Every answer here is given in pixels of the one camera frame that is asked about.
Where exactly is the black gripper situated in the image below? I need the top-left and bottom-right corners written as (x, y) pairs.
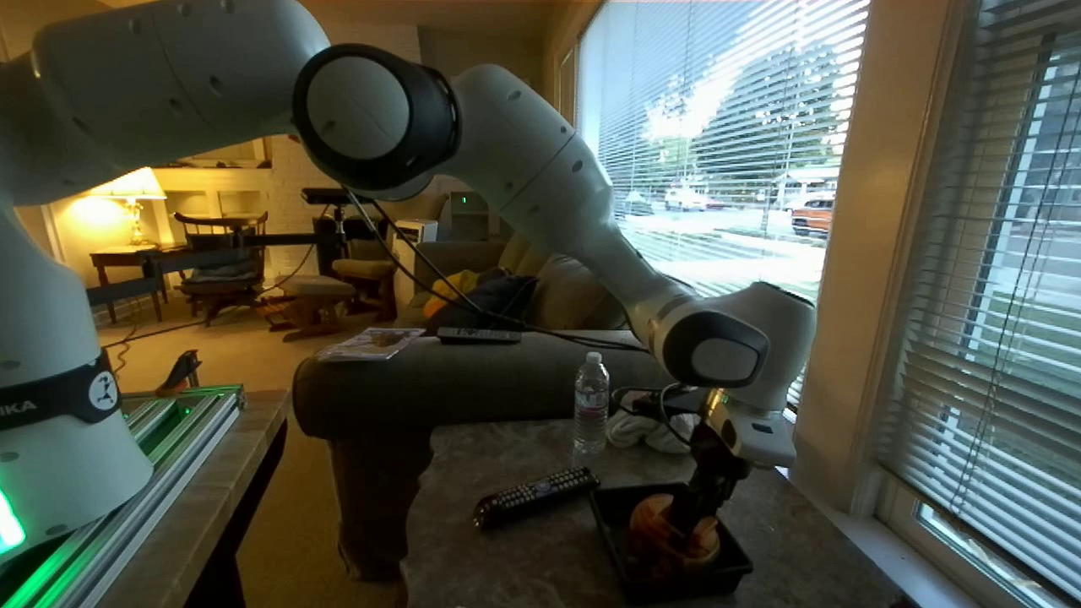
top-left (670, 422), bottom-right (750, 548)

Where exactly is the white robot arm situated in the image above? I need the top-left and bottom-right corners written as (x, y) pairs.
top-left (0, 0), bottom-right (814, 557)

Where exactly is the black square tray box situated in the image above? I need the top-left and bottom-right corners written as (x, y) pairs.
top-left (591, 482), bottom-right (752, 606)

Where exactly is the white knitted cloth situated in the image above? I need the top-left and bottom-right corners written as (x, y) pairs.
top-left (605, 393), bottom-right (700, 457)

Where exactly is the black remote control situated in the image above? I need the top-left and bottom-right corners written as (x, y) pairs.
top-left (472, 468), bottom-right (596, 531)

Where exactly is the clear plastic water bottle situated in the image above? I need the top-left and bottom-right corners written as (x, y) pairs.
top-left (571, 351), bottom-right (612, 459)

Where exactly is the brown couch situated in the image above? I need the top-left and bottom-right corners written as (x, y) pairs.
top-left (290, 240), bottom-right (670, 580)

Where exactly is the dog cover magazine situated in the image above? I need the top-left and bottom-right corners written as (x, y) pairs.
top-left (323, 329), bottom-right (424, 360)

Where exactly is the dark wooden side chair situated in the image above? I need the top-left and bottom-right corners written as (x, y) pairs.
top-left (179, 214), bottom-right (267, 322)

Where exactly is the glowing table lamp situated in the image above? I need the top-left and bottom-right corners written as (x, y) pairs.
top-left (69, 166), bottom-right (166, 246)

